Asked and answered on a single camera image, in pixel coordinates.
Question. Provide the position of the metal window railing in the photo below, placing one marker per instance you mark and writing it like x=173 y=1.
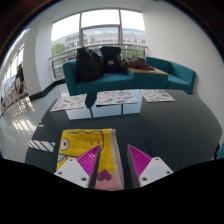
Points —
x=63 y=56

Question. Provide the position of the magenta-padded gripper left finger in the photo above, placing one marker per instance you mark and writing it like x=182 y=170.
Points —
x=71 y=171

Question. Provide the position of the row of wooden chairs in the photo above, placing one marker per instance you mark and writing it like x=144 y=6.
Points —
x=11 y=95

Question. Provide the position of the brown jacket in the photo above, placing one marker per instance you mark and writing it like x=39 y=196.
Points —
x=138 y=62

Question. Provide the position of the person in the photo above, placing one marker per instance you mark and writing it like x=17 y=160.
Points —
x=20 y=75

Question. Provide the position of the printed paper sheet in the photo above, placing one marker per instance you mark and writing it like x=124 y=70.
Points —
x=70 y=102
x=116 y=97
x=156 y=95

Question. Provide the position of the colourful printed towel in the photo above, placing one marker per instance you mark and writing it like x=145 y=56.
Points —
x=78 y=141

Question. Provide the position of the teal armchair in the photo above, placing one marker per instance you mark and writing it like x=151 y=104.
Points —
x=180 y=78
x=221 y=151

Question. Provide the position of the teal sofa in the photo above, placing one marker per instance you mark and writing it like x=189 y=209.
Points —
x=110 y=83

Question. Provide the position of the large black backpack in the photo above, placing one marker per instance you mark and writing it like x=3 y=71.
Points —
x=88 y=65

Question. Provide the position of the black backpack with label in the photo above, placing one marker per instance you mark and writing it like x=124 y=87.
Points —
x=111 y=60

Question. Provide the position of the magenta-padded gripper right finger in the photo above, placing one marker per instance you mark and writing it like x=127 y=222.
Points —
x=156 y=168

